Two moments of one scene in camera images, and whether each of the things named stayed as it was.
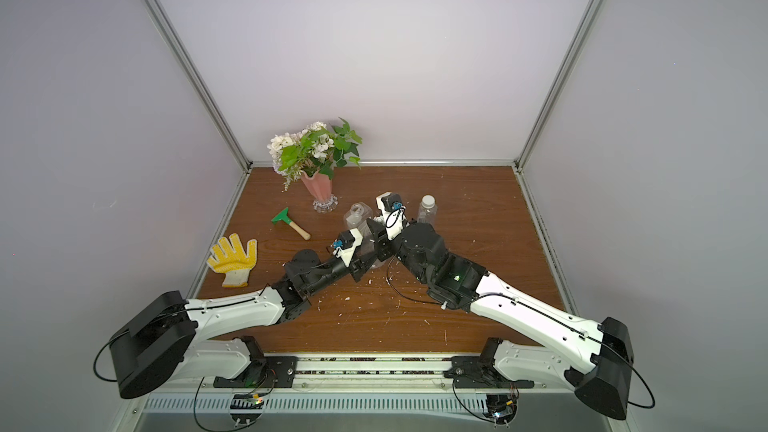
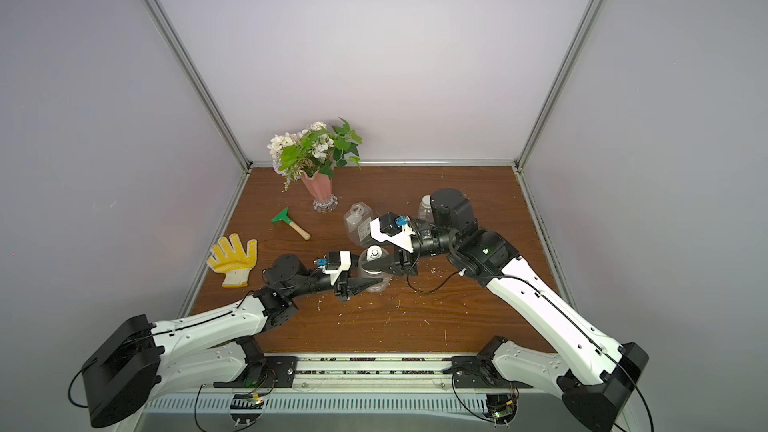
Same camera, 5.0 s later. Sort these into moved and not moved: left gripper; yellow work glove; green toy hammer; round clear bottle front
Moved: left gripper
Not moved: green toy hammer; round clear bottle front; yellow work glove
